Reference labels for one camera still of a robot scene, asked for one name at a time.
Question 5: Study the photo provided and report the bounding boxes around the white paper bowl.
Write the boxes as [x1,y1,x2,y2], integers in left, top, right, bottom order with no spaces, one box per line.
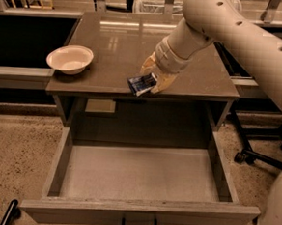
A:
[46,45,94,75]

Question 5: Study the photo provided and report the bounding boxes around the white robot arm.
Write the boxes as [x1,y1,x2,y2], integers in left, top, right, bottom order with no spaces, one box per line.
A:
[141,0,282,225]

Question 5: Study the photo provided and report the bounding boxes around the black wheeled stand right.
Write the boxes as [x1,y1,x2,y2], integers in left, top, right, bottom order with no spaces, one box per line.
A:
[228,104,282,170]

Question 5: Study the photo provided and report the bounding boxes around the black stand leg left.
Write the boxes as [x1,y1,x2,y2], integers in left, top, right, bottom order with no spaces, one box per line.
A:
[0,200,21,225]

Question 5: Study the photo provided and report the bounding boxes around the white wire basket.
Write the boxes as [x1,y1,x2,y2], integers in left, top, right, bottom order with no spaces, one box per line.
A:
[132,0,183,14]

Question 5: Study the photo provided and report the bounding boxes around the grey cabinet with counter top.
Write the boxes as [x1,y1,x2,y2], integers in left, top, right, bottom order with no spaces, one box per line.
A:
[46,12,238,149]

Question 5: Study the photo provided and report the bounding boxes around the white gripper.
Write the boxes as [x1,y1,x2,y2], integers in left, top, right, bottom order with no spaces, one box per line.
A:
[140,37,191,94]

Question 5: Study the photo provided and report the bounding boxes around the blue rxbar blueberry wrapper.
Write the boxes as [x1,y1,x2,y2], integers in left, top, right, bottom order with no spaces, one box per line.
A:
[127,73,156,97]

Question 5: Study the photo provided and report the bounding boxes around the open grey top drawer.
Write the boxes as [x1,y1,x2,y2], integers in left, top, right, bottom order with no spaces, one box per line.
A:
[21,128,260,225]

